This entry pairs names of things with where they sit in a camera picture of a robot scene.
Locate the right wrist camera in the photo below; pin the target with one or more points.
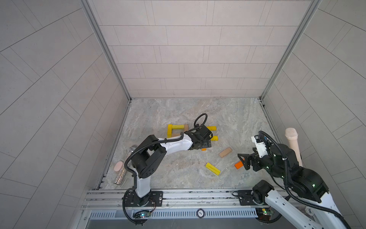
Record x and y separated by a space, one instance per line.
261 145

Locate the circuit board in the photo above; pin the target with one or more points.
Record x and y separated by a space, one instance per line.
142 214
264 214

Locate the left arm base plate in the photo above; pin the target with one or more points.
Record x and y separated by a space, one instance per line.
152 199

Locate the yellow block pair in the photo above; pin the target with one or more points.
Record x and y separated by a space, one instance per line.
214 138
212 128

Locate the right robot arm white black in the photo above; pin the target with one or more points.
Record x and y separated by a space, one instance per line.
305 186

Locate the beige cylinder post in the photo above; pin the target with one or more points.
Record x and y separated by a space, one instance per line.
292 137

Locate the left circuit board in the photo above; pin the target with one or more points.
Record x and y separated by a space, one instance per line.
142 214

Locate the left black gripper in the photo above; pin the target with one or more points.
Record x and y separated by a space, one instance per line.
206 144

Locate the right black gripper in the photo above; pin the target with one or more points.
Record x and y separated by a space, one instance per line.
253 158

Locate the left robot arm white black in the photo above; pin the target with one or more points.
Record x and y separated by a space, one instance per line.
147 157

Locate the aluminium rail frame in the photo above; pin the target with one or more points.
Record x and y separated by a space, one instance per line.
176 204

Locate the right circuit board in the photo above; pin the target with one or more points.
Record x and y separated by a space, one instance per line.
264 214

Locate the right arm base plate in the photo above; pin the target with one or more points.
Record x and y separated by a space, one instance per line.
248 197

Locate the pink round disc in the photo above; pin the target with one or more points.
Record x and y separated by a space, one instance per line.
118 166

